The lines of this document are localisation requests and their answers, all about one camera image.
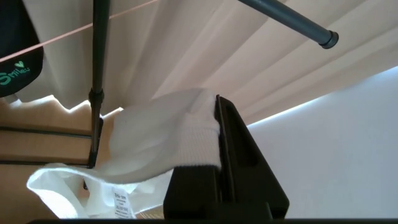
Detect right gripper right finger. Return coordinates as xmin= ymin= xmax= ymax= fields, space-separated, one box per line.
xmin=215 ymin=95 xmax=290 ymax=218

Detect white t-shirt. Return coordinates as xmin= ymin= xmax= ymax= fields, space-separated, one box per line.
xmin=26 ymin=88 xmax=222 ymax=219

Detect black clothes rack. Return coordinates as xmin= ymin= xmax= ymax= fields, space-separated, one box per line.
xmin=0 ymin=0 xmax=340 ymax=190

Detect black shorts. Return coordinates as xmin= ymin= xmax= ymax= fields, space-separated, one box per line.
xmin=0 ymin=0 xmax=44 ymax=98

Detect pink clothes hanger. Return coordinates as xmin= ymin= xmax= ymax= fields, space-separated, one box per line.
xmin=0 ymin=0 xmax=159 ymax=63

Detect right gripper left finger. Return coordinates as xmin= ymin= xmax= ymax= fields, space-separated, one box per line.
xmin=163 ymin=166 xmax=222 ymax=218

